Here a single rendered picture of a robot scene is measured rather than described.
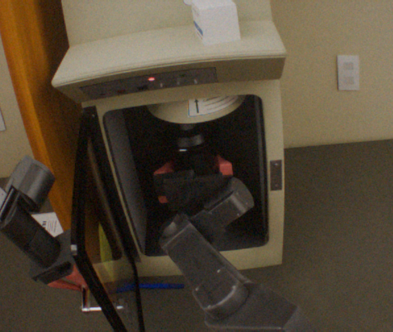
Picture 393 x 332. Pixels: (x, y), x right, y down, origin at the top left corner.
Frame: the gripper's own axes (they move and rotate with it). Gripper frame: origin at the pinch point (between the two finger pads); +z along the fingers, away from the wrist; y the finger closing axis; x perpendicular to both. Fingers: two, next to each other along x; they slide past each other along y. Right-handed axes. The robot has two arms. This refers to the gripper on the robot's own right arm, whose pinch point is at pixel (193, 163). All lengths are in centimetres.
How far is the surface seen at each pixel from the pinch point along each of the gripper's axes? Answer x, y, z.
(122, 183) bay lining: -3.0, 12.4, -7.6
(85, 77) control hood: -31.7, 10.6, -21.9
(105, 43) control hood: -32.9, 9.1, -12.8
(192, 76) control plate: -26.6, -3.1, -17.2
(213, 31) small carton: -34.5, -6.8, -19.5
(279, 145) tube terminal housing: -8.3, -15.3, -9.7
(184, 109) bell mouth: -16.0, -0.6, -7.5
